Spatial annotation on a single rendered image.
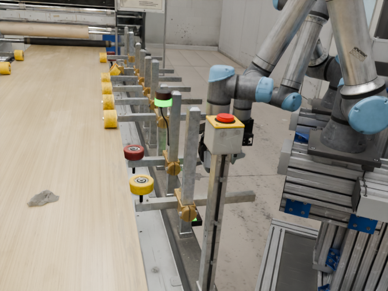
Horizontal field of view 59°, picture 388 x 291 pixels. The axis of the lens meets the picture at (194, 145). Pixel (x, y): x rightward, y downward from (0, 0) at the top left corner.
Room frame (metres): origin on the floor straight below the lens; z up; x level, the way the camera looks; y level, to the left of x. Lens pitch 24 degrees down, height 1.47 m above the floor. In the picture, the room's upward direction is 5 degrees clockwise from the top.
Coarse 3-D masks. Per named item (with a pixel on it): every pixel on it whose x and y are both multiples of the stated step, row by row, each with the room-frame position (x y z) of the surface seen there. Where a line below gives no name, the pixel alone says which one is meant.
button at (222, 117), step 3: (219, 114) 0.74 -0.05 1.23; (222, 114) 0.74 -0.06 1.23; (225, 114) 0.74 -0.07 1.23; (228, 114) 0.74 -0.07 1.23; (231, 114) 0.74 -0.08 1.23; (219, 117) 0.72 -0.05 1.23; (222, 117) 0.72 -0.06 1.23; (225, 117) 0.72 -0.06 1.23; (228, 117) 0.72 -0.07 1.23; (231, 117) 0.72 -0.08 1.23; (219, 120) 0.72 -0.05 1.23; (222, 120) 0.71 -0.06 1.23; (225, 120) 0.71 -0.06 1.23; (228, 120) 0.71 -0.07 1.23; (231, 120) 0.72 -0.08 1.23
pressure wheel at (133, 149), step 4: (132, 144) 1.25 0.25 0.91; (124, 148) 1.21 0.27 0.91; (128, 148) 1.21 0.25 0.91; (132, 148) 1.21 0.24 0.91; (136, 148) 1.22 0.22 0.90; (140, 148) 1.22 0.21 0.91; (124, 152) 1.19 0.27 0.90; (128, 152) 1.18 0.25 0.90; (132, 152) 1.18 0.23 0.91; (136, 152) 1.18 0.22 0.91; (140, 152) 1.19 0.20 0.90; (128, 156) 1.18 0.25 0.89; (132, 156) 1.18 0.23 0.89; (136, 156) 1.18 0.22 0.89; (140, 156) 1.19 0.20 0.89; (132, 160) 1.18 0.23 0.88; (136, 160) 1.18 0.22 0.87; (132, 168) 1.21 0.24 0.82; (132, 172) 1.21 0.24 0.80
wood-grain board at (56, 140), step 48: (48, 48) 3.31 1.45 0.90; (0, 96) 1.74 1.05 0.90; (48, 96) 1.81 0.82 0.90; (96, 96) 1.88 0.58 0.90; (0, 144) 1.17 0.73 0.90; (48, 144) 1.20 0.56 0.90; (96, 144) 1.24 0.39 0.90; (0, 192) 0.85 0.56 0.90; (96, 192) 0.89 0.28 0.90; (0, 240) 0.65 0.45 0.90; (48, 240) 0.66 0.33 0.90; (96, 240) 0.67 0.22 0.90; (0, 288) 0.51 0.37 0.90; (48, 288) 0.52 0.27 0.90; (96, 288) 0.53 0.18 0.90; (144, 288) 0.54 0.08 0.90
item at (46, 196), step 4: (40, 192) 0.85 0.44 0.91; (44, 192) 0.85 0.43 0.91; (48, 192) 0.86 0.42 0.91; (52, 192) 0.84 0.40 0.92; (36, 196) 0.82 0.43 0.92; (40, 196) 0.83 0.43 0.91; (44, 196) 0.83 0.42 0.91; (48, 196) 0.83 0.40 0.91; (52, 196) 0.83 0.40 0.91; (56, 196) 0.84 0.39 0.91; (32, 200) 0.80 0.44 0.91; (36, 200) 0.81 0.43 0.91; (40, 200) 0.81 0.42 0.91; (44, 200) 0.82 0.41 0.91; (48, 200) 0.82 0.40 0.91; (52, 200) 0.82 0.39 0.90; (56, 200) 0.83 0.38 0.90; (28, 204) 0.79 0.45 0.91; (32, 204) 0.79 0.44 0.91; (36, 204) 0.80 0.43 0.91; (40, 204) 0.80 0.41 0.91
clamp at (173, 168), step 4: (164, 152) 1.28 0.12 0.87; (164, 156) 1.25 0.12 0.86; (168, 160) 1.21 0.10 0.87; (168, 164) 1.19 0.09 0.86; (172, 164) 1.18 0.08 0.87; (176, 164) 1.18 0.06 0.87; (168, 168) 1.18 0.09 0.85; (172, 168) 1.17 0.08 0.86; (176, 168) 1.18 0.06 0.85; (180, 168) 1.19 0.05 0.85; (168, 172) 1.19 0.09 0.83; (172, 172) 1.17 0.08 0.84; (176, 172) 1.18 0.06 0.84
